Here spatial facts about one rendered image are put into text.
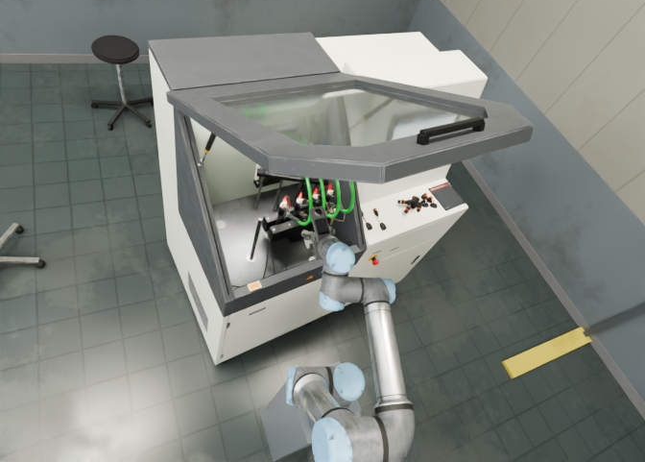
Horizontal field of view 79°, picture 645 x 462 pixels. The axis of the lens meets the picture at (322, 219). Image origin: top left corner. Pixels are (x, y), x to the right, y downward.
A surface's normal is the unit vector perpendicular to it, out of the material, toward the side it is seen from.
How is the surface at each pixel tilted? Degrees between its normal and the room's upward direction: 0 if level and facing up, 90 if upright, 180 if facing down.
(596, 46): 90
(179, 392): 0
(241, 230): 0
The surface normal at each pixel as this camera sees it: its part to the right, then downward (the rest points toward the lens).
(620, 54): -0.90, 0.16
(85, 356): 0.26, -0.56
